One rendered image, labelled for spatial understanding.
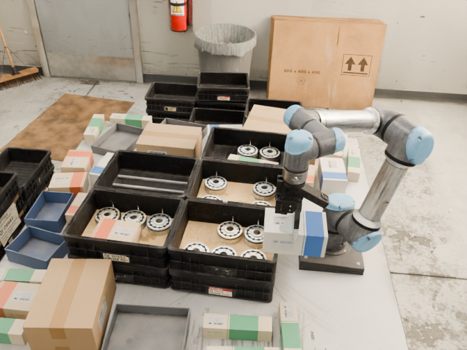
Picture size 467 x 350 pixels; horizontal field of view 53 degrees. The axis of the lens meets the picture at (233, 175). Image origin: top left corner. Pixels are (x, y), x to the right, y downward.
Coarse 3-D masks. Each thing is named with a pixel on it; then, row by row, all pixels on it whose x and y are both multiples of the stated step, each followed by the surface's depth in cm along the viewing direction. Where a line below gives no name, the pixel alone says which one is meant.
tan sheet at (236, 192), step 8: (232, 184) 217; (240, 184) 217; (248, 184) 217; (200, 192) 211; (224, 192) 211; (232, 192) 211; (240, 192) 212; (248, 192) 212; (232, 200) 207; (240, 200) 207; (248, 200) 207; (256, 200) 208; (272, 200) 208
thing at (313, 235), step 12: (276, 216) 153; (300, 216) 153; (312, 216) 153; (324, 216) 153; (264, 228) 148; (276, 228) 148; (300, 228) 148; (312, 228) 148; (324, 228) 148; (264, 240) 149; (276, 240) 148; (288, 240) 148; (300, 240) 147; (312, 240) 147; (324, 240) 146; (276, 252) 151; (288, 252) 151; (300, 252) 150; (312, 252) 150; (324, 252) 149
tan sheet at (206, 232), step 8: (192, 224) 193; (200, 224) 194; (208, 224) 194; (216, 224) 194; (184, 232) 190; (192, 232) 190; (200, 232) 190; (208, 232) 190; (216, 232) 190; (184, 240) 186; (192, 240) 186; (200, 240) 186; (208, 240) 186; (216, 240) 186; (240, 240) 187; (208, 248) 183; (232, 248) 183; (240, 248) 183; (248, 248) 183; (272, 256) 180
